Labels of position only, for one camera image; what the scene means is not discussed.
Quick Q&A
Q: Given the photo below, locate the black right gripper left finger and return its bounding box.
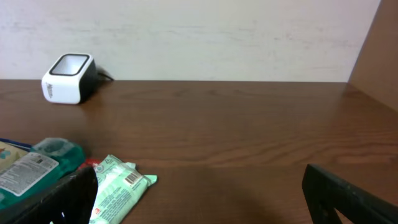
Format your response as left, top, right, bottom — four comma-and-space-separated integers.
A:
1, 166, 98, 224

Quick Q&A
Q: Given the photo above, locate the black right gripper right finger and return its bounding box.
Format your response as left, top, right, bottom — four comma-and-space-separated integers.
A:
302, 164, 397, 224

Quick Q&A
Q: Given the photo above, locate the red snack packet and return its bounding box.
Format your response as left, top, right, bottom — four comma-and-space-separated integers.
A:
78, 159, 101, 170

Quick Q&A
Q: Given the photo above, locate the teal blister pack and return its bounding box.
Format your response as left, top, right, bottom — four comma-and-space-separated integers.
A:
1, 138, 85, 210

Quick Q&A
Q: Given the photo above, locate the green orange snack packet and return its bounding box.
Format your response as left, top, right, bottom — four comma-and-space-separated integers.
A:
89, 154, 157, 224

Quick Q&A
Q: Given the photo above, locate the cream yellow snack bag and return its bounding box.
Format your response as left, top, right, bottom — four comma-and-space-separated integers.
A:
1, 138, 32, 170

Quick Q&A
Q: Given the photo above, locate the white barcode scanner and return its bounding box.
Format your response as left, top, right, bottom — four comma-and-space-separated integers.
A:
41, 53, 99, 105

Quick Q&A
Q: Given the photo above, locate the black scanner cable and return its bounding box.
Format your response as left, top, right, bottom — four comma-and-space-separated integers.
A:
96, 70, 115, 82

